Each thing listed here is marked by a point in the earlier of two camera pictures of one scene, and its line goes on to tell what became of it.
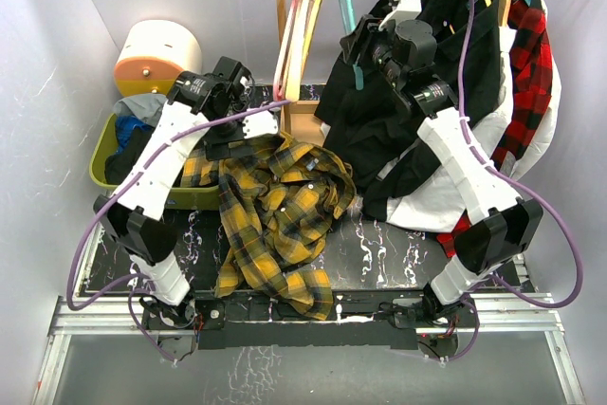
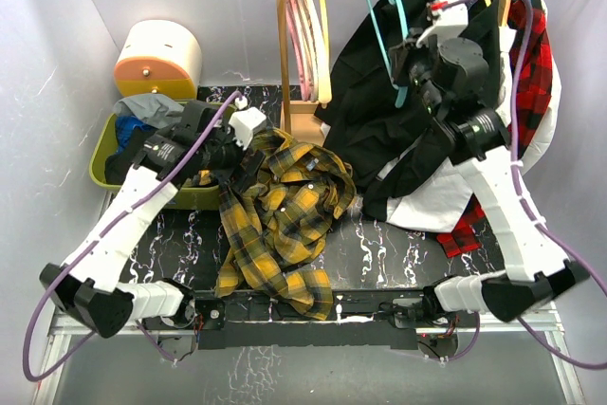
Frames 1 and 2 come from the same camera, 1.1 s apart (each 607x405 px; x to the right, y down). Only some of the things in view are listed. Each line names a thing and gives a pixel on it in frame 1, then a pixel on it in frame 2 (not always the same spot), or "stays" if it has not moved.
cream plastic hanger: x=298 y=41 → x=324 y=76
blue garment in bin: x=124 y=125 stays
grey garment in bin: x=146 y=106 stays
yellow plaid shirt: x=278 y=209 stays
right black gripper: x=366 y=36 → x=403 y=56
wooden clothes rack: x=302 y=114 stays
